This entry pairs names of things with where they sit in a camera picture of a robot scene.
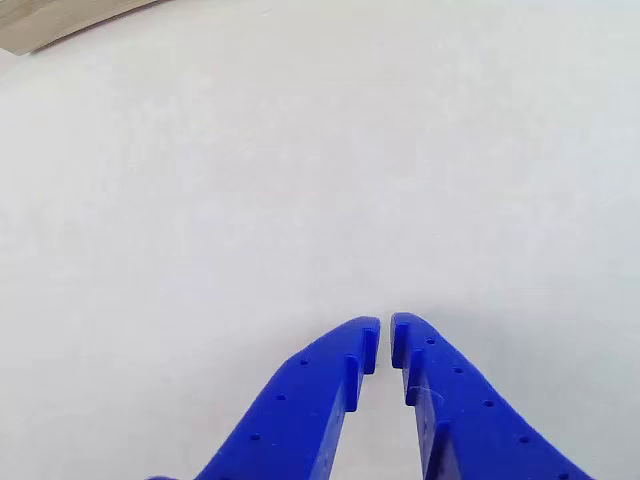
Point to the shallow wooden box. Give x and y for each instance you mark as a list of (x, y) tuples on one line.
[(40, 22)]

